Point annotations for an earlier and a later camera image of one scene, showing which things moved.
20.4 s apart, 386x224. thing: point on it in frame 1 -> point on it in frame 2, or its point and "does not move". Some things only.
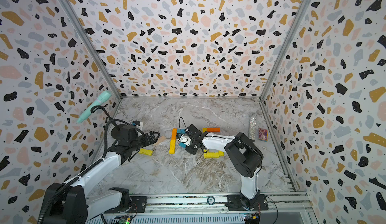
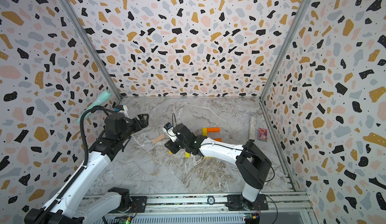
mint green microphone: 104,97 does not move
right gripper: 189,149 -> 173,147
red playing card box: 263,134 does not move
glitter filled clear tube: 252,126 does not move
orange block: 213,129 does not move
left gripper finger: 154,137 -> 143,120
